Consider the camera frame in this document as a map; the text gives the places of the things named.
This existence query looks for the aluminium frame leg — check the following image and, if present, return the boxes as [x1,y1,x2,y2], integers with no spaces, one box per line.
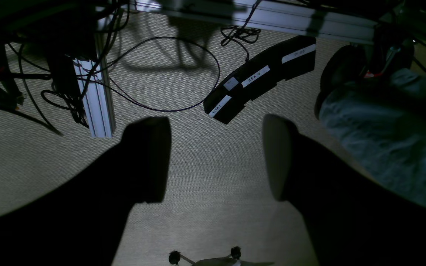
[73,35,116,139]

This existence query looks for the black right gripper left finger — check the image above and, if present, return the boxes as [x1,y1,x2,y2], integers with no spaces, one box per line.
[0,116,172,266]

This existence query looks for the black cable bundle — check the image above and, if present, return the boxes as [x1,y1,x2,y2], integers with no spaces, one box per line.
[6,41,89,136]

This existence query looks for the aluminium frame crossbar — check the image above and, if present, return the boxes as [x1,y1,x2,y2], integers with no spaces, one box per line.
[130,0,377,44]

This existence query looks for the black loose cable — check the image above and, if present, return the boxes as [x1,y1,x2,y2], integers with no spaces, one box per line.
[84,36,221,112]

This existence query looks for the person's leg in jeans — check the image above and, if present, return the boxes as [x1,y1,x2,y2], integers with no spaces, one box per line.
[317,69,426,207]

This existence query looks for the black shoe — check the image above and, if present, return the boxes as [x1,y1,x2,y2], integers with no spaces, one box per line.
[314,44,366,119]

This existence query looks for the black foot pedal with labels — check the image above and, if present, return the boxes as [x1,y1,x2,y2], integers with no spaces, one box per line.
[203,36,317,124]

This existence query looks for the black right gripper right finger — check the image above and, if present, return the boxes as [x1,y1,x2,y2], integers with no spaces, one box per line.
[263,113,426,266]

